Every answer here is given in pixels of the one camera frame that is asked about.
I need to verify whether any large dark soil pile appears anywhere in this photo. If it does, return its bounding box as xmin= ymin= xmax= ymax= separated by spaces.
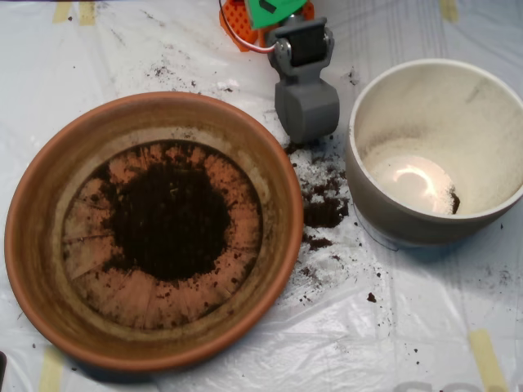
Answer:
xmin=100 ymin=157 xmax=234 ymax=283

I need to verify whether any scattered spilled dark soil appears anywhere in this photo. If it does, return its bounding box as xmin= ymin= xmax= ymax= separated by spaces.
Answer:
xmin=284 ymin=136 xmax=352 ymax=252

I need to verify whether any clear plastic sheet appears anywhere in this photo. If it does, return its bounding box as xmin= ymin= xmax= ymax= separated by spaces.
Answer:
xmin=0 ymin=0 xmax=523 ymax=392

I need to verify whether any beige masking tape strip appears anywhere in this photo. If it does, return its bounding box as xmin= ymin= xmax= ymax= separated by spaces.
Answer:
xmin=51 ymin=2 xmax=73 ymax=24
xmin=467 ymin=329 xmax=510 ymax=392
xmin=37 ymin=345 xmax=65 ymax=392
xmin=439 ymin=0 xmax=459 ymax=22
xmin=78 ymin=1 xmax=97 ymax=26

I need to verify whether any terracotta clay dish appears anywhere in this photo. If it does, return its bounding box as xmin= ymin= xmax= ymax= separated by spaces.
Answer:
xmin=3 ymin=91 xmax=305 ymax=372

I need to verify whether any white ceramic pot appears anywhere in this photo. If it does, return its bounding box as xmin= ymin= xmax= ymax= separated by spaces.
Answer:
xmin=345 ymin=58 xmax=523 ymax=249

